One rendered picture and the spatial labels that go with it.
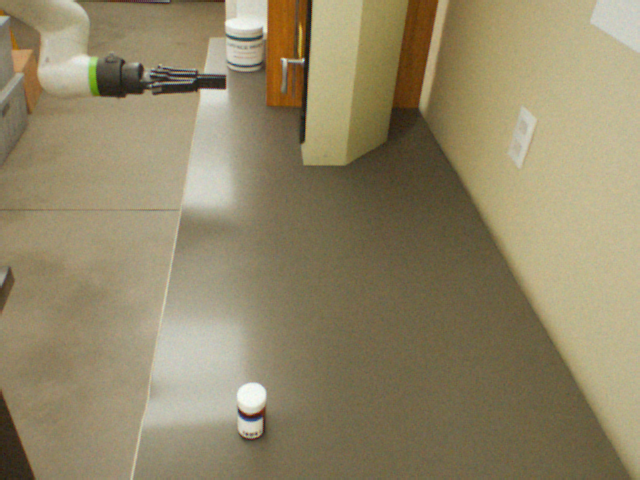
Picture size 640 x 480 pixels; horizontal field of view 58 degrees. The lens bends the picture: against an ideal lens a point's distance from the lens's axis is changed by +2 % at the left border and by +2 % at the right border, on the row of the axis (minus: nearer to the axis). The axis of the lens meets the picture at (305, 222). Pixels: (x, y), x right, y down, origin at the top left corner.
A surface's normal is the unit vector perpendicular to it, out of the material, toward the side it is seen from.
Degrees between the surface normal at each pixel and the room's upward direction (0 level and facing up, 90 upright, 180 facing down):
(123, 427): 0
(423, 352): 0
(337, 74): 90
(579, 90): 90
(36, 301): 0
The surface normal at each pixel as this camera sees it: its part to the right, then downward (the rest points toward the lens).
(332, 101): 0.07, 0.59
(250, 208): 0.05, -0.81
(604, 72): -1.00, 0.00
